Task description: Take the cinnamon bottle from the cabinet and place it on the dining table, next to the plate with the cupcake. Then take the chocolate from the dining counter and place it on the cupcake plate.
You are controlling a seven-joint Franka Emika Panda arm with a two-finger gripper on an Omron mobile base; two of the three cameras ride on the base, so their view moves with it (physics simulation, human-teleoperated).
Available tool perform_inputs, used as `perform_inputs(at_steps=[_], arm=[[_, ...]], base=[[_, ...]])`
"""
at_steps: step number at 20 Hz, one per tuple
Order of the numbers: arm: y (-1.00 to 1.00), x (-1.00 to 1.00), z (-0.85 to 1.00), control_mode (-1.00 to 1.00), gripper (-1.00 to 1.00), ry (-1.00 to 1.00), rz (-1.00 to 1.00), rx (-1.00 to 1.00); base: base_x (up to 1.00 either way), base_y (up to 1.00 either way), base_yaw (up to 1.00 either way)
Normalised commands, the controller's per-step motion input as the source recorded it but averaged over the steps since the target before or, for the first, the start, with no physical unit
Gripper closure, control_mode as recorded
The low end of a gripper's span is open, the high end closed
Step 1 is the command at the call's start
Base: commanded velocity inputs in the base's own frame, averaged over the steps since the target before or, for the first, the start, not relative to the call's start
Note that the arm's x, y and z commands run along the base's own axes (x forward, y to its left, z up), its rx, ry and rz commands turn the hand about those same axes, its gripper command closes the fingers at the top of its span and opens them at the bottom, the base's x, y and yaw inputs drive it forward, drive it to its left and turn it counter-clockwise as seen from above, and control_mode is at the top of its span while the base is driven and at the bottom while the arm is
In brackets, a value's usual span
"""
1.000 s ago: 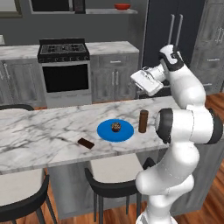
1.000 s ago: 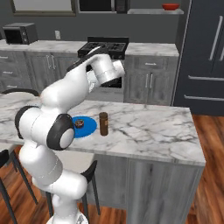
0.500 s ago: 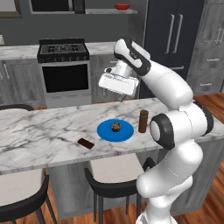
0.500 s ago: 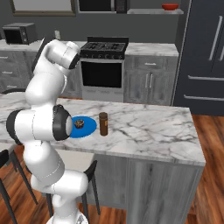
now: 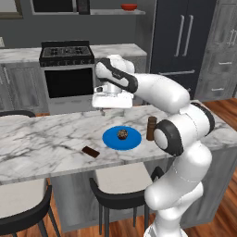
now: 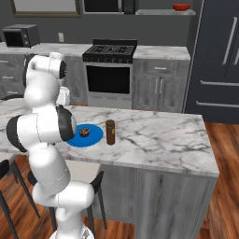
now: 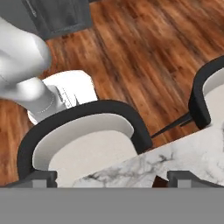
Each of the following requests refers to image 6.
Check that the grey kitchen island cabinet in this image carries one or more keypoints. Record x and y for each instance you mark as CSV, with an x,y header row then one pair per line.
x,y
161,199

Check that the grey wall shelf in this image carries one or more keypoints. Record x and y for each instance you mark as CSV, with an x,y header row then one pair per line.
x,y
165,12

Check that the grey base cabinet run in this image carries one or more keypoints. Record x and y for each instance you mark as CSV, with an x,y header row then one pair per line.
x,y
160,84
73,79

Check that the black microwave oven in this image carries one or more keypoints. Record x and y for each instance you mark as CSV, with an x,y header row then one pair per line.
x,y
109,6

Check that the black toaster oven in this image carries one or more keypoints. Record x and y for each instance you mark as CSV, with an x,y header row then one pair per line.
x,y
21,35

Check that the white wall outlet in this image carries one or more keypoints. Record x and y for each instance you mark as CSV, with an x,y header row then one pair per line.
x,y
61,37

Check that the blue round plate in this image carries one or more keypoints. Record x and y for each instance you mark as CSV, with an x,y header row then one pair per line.
x,y
90,137

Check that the brown cinnamon bottle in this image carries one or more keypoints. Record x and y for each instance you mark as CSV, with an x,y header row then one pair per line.
x,y
110,132

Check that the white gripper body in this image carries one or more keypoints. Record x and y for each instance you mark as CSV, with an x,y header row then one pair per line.
x,y
63,95

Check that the black and steel oven range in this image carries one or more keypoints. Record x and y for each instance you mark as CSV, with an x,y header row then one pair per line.
x,y
109,74

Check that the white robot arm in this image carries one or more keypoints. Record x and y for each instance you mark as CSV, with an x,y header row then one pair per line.
x,y
46,130

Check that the chocolate cupcake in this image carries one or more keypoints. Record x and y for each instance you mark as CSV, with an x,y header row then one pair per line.
x,y
84,132

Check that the red bowl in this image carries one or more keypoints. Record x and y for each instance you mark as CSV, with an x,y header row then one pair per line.
x,y
181,7

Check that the dark grey fridge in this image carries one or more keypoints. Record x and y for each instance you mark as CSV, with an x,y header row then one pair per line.
x,y
214,62

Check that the black bar stool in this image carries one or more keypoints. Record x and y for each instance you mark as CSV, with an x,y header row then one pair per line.
x,y
12,186
96,199

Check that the framed window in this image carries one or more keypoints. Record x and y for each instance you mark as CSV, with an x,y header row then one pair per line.
x,y
45,7

